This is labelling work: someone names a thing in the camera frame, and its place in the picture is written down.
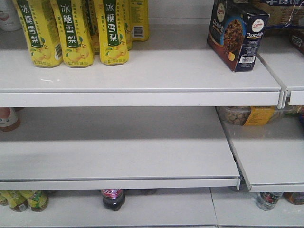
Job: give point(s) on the clear water bottle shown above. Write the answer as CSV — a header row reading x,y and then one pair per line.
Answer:
x,y
267,200

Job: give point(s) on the dark cola bottle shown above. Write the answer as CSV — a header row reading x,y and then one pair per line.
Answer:
x,y
113,198

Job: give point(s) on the Chocofello cookie box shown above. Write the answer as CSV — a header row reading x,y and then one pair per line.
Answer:
x,y
235,32

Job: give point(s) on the white bottle top left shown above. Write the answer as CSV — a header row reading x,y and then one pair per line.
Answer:
x,y
9,19

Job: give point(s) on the white store shelf unit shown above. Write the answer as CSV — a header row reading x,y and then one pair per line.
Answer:
x,y
150,127

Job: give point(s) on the red snack package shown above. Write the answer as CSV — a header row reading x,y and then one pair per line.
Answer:
x,y
296,38

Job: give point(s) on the biscuit package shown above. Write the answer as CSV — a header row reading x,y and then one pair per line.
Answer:
x,y
285,15

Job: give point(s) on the clear nut snack tub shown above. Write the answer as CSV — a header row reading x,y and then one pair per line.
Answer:
x,y
249,115

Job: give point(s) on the brown drink bottle right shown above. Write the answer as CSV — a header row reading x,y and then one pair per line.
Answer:
x,y
296,198

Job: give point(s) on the yellow pear drink bottle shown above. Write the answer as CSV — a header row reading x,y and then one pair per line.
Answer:
x,y
74,32
40,30
139,20
113,48

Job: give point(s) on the brown tea bottle left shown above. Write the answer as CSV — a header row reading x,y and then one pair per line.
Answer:
x,y
9,119

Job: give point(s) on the green tea bottle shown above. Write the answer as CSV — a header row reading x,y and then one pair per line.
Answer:
x,y
37,199
16,201

